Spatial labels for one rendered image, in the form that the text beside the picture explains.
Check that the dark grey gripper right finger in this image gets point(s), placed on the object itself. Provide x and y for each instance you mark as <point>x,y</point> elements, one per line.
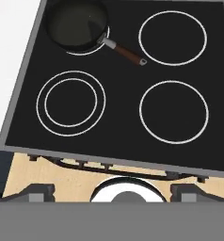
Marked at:
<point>186,193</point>

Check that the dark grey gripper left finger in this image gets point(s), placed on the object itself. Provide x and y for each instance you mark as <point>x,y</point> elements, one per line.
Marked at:
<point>41,193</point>

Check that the dark blue cupboard front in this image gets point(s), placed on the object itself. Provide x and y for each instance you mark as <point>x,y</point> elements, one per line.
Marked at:
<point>0,172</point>

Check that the white round object grey centre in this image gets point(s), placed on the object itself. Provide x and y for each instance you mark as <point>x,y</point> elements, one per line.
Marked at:
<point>101,193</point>

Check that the black glass hob grey frame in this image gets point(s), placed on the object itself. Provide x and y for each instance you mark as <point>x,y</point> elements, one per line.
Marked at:
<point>123,94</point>

